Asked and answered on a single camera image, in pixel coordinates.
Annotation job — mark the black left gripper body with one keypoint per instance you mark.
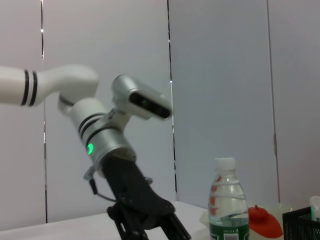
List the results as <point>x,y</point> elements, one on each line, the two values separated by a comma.
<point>135,190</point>

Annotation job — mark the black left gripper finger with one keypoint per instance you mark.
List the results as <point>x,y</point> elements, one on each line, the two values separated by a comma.
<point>176,228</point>
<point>127,225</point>

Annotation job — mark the clear green-label water bottle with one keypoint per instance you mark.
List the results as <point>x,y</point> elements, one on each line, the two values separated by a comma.
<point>228,200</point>

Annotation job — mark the red-orange toy orange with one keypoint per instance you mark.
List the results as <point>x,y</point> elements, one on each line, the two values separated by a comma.
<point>265,223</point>

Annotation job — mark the mint green utility knife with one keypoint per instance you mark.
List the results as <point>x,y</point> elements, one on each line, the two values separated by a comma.
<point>315,207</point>

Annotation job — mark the pale green translucent fruit bowl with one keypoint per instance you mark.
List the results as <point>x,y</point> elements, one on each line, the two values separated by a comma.
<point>280,211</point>

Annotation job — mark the black mesh pen holder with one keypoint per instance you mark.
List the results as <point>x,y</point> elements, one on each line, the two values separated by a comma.
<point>300,225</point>

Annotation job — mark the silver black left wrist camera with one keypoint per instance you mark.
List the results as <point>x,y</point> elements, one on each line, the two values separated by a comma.
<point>140,100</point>

